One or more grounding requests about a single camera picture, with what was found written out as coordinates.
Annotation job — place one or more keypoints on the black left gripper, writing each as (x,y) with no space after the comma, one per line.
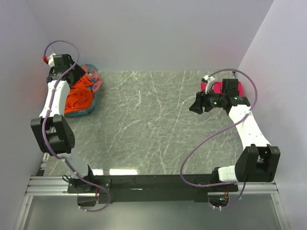
(78,73)

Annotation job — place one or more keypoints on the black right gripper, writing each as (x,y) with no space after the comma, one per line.
(201,101)

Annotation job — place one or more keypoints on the orange t shirt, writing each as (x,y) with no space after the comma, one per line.
(80,96)

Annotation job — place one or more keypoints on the red t shirt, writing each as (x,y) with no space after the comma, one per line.
(217,87)

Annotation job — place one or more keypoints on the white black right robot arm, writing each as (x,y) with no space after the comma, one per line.
(259,160)

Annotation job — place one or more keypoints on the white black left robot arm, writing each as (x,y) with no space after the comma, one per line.
(51,130)

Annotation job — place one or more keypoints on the pink t shirt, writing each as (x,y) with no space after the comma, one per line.
(93,76)

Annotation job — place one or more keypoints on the teal plastic laundry basket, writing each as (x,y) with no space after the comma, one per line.
(87,111)

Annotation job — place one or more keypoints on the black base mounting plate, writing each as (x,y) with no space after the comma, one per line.
(146,196)

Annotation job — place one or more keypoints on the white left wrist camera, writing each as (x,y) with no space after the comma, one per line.
(49,60)

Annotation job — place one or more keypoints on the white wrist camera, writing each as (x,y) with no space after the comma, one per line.
(49,60)
(209,80)

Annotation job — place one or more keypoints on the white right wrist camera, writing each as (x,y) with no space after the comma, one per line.
(209,80)

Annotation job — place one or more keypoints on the aluminium frame rail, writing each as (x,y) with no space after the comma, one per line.
(56,186)

